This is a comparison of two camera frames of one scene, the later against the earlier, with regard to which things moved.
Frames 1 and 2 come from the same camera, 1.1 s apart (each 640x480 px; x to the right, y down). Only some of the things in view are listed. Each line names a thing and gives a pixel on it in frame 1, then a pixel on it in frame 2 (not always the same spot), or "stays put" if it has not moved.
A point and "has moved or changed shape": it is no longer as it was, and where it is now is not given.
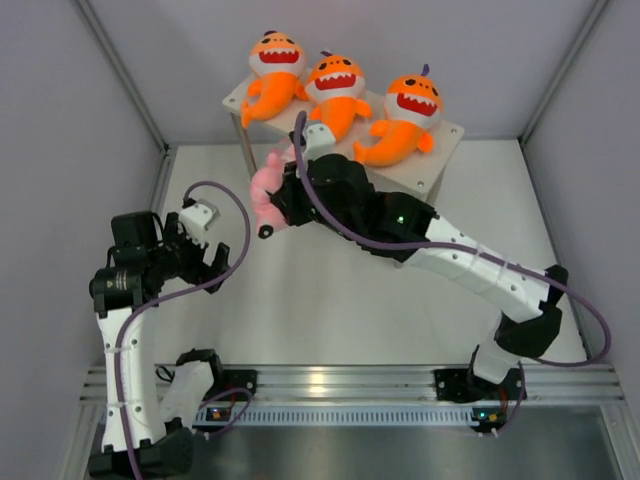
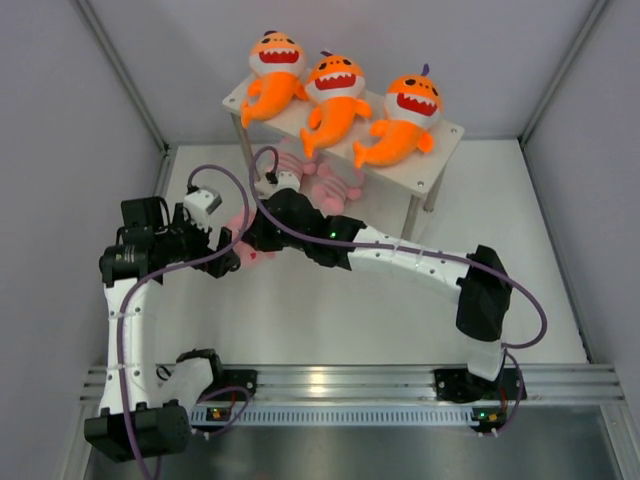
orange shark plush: (277, 60) stays put
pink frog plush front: (269, 218) has moved or changed shape
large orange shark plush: (413, 103) stays put
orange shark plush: (336, 83) stays put
